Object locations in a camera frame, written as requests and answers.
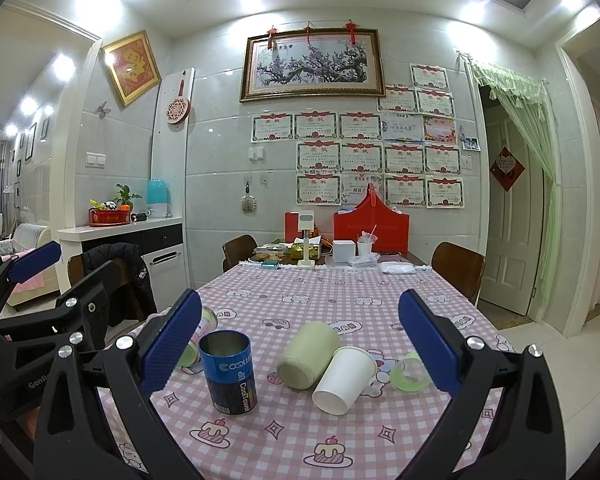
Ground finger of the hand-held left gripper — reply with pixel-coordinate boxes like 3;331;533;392
0;240;63;322
0;259;124;361

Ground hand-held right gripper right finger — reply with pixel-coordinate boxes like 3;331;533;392
397;289;581;480

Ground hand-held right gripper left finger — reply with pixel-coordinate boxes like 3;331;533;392
32;289;203;480

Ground blue metal cup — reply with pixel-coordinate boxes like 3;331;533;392
198;330;256;416

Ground white paper cup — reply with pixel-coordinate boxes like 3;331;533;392
311;345;379;415

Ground white cup with straws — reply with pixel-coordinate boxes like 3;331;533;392
357;225;379;259

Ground pale green cup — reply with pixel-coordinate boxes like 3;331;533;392
276;321;341;391

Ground beige sofa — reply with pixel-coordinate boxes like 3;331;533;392
0;223;64;312

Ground brown chair with jacket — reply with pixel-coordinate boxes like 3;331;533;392
67;252;88;288

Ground black jacket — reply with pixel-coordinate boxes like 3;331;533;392
80;242;158;328

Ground translucent green tape roll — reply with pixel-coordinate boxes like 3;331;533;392
390;351;431;392

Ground red tray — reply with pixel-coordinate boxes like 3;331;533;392
88;208;132;228

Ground brown wooden chair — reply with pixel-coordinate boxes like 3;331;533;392
431;241;486;307
222;234;259;274

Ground white sideboard cabinet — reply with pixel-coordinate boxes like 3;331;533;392
57;217;190;292

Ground small potted plant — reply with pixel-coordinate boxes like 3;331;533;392
114;183;143;211

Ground pink checked tablecloth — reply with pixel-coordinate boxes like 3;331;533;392
100;259;517;480

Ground blue white humidifier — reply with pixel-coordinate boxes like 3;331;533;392
146;178;174;220

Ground red handbag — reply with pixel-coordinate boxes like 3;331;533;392
332;183;410;255

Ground stacked food containers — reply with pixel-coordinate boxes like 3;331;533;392
249;243;287;267

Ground white panel door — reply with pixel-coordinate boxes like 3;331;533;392
479;104;545;317

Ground yellow snack package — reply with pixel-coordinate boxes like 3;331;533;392
289;237;324;261

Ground white panel board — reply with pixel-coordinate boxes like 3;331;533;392
149;67;196;221

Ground hanging green white brush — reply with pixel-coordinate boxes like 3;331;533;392
239;180;259;214

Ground red box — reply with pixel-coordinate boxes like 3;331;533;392
284;212;306;242

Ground white desk lamp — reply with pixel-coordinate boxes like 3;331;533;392
296;209;320;268

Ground red diamond door decoration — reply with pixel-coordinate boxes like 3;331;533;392
489;146;526;192

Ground round red hanging ornament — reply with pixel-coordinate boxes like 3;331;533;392
166;77;192;126

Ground framed red gold picture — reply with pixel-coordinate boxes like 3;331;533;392
101;29;162;109

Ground green door curtain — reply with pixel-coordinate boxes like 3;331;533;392
456;50;564;312

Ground framed plum blossom painting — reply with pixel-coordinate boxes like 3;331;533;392
239;28;386;104

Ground wall of award certificates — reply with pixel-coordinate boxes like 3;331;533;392
251;62;466;210

